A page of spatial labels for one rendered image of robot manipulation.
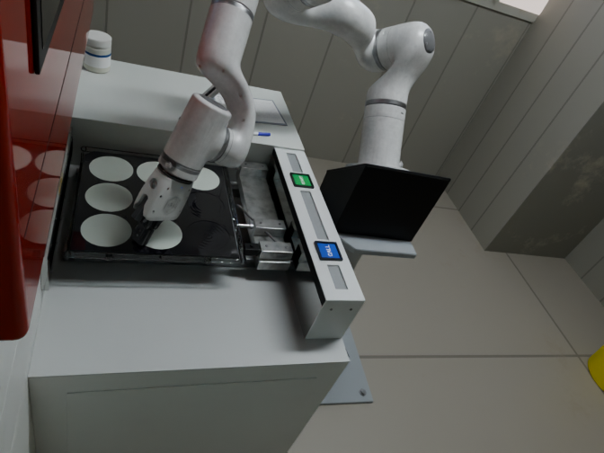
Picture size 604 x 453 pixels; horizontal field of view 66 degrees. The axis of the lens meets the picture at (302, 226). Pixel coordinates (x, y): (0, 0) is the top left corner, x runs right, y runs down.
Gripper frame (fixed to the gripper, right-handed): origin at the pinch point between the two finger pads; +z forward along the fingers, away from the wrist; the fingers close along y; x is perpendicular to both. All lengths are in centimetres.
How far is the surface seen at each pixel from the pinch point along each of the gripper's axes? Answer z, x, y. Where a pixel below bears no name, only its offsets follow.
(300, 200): -19.0, -14.4, 31.5
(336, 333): -1.4, -42.3, 22.5
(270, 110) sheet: -31, 19, 56
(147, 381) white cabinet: 18.7, -22.1, -7.3
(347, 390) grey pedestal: 51, -49, 106
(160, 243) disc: 0.7, -2.7, 3.4
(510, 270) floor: -15, -81, 250
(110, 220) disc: 2.6, 8.5, -0.6
